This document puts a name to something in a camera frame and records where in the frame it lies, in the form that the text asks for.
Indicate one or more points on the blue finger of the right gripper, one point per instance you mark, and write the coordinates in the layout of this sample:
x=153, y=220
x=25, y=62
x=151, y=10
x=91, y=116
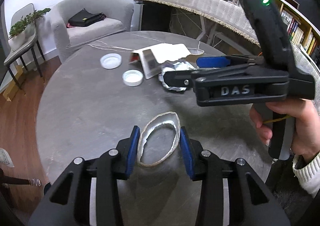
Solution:
x=213, y=62
x=183, y=78

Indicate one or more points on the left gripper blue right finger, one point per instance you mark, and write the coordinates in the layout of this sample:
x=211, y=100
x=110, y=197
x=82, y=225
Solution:
x=187, y=153

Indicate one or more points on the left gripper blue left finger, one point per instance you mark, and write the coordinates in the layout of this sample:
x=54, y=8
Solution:
x=132, y=151

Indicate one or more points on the white knit sleeve forearm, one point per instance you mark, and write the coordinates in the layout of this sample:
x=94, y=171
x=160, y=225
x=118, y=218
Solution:
x=307, y=174

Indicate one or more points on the person's right hand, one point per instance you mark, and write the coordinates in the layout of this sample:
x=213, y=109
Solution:
x=306, y=138

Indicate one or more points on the crumpled silver foil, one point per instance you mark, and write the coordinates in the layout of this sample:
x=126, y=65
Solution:
x=177, y=66

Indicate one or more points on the torn white cardboard box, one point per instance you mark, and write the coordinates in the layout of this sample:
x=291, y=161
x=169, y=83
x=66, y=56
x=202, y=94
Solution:
x=154, y=56

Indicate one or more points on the white plastic lid near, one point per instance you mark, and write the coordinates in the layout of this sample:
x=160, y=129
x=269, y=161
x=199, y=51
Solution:
x=132, y=78

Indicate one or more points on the white plastic lid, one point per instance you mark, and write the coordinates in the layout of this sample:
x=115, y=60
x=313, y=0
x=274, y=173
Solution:
x=111, y=61
x=132, y=78

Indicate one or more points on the long desk with fringe cloth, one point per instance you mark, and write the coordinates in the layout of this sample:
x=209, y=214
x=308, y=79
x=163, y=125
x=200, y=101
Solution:
x=230, y=16

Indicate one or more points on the wooden bookshelf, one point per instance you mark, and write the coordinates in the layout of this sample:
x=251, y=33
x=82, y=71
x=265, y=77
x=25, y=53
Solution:
x=300, y=30

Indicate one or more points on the round grey marble table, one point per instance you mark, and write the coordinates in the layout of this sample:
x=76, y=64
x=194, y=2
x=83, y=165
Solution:
x=86, y=109

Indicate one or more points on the white plastic lid far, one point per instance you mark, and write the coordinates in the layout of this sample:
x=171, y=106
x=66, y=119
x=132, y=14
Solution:
x=111, y=61

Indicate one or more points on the grey armchair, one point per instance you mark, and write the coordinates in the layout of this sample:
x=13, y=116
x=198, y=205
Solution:
x=68, y=39

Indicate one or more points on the black handbag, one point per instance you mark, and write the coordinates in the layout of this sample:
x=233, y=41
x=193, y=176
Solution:
x=84, y=18

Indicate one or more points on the beige patterned tablecloth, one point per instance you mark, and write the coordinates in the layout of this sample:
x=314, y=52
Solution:
x=5, y=158

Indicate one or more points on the cardboard box on floor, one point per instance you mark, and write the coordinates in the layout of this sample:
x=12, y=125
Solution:
x=12, y=89

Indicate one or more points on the grey dining chair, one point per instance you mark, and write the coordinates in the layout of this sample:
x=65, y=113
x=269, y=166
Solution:
x=31, y=41

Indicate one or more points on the potted green plant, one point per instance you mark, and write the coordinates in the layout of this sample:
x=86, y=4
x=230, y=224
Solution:
x=17, y=31

